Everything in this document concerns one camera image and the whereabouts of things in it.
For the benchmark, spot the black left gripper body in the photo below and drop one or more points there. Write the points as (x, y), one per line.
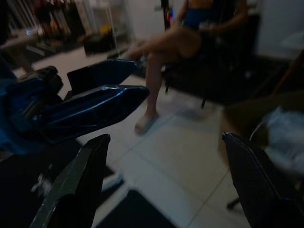
(26, 104)

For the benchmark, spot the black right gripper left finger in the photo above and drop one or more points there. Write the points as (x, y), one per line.
(71, 190)

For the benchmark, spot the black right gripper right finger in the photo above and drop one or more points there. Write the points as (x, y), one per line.
(261, 190)

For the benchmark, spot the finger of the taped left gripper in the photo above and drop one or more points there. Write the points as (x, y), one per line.
(104, 73)
(95, 111)

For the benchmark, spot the rubbish bin with white liner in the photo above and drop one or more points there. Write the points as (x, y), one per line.
(285, 137)

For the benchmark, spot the black bag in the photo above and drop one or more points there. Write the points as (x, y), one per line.
(99, 45)

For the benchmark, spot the beige small table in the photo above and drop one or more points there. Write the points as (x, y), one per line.
(16, 45)

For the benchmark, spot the seated person in blue shorts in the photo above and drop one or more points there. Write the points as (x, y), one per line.
(166, 47)

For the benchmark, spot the clothes on rack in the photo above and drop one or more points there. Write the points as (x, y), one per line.
(54, 21)

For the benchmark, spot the brown cardboard box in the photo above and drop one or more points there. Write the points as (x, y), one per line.
(242, 111)

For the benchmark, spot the black chair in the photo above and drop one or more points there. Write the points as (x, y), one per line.
(213, 78)

